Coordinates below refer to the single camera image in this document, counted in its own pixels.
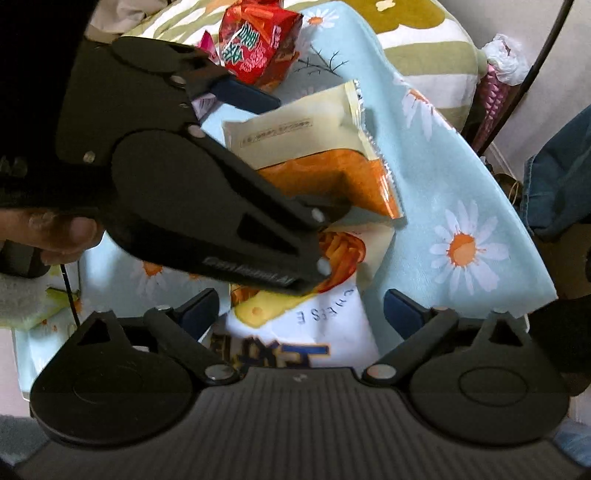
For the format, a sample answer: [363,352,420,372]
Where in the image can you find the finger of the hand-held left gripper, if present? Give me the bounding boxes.
[185,50,281,114]
[202,147,352,297]

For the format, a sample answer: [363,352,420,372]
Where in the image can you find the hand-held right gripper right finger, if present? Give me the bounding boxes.
[361,289,528,385]

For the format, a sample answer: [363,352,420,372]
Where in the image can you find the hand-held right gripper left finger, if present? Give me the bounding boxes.
[76,288,241,384]

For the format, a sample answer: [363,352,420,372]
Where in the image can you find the cream orange snack bag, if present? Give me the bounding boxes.
[222,79,408,228]

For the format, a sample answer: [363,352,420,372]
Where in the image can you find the white blue cheese snack bag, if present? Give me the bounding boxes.
[210,222,399,371]

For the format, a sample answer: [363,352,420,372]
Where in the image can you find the person's left hand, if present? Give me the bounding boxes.
[0,207,106,267]

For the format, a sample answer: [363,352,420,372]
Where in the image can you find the red snack bag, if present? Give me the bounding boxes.
[218,0,304,92]

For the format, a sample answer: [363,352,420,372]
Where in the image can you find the light blue daisy blanket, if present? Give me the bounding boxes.
[13,4,558,385]

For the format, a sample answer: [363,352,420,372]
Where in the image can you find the green striped floral quilt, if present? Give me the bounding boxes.
[88,0,482,136]

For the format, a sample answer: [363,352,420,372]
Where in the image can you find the blue jeans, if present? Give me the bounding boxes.
[521,104,591,241]

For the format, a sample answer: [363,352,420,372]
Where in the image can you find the pink bin with plastic bag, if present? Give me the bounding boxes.
[468,33,526,154]

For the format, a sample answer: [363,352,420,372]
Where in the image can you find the black curved rod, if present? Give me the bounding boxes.
[479,0,576,154]

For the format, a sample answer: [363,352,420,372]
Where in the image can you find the thin black cable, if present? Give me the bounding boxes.
[59,263,80,326]

